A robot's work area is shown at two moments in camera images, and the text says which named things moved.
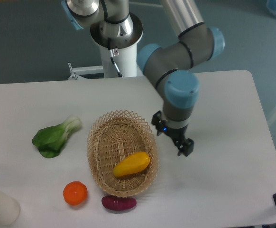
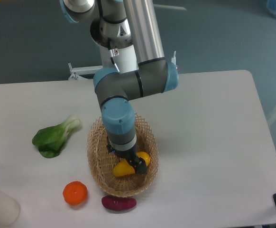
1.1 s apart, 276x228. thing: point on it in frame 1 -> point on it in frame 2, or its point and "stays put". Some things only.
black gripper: x=185 y=146 -> x=131 y=154
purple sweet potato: x=113 y=203 stays put
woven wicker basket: x=114 y=137 stays put
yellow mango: x=132 y=163 stays put
